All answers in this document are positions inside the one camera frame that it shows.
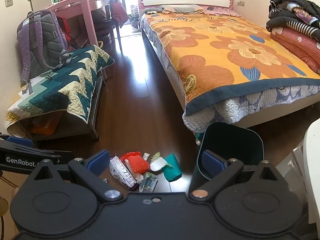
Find white purple snack wrapper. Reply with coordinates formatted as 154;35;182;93
109;155;137;189

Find red plastic bag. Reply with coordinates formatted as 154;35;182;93
120;152;141;161

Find dark teal trash bin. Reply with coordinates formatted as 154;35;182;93
189;122;265;192

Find orange foam fruit net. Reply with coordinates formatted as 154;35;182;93
128;155;150;174

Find teal paper cup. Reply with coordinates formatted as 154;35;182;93
162;153;182;182

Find silver green foil wrapper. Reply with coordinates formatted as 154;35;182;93
139;172;158;193

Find white foam tray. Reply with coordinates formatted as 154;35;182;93
150;157;168;172

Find low bench under quilt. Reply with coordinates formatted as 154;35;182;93
17;76;104;142

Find white purple quilted blanket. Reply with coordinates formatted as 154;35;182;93
182;85;319;133

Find green cream zigzag quilt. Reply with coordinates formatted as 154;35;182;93
5;45;114;138

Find bed with pink headboard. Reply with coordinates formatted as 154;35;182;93
139;0;272;115

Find orange floral bedspread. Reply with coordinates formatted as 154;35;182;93
142;13;319;115

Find purple grey backpack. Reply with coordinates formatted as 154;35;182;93
17;9;72;83

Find dark chair with clothes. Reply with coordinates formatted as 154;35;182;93
95;0;129;53

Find grey pillow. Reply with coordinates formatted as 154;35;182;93
161;4;204;14

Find pink desk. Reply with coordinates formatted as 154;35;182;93
47;0;110;46

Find stack of folded blankets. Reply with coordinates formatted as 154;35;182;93
266;0;319;74

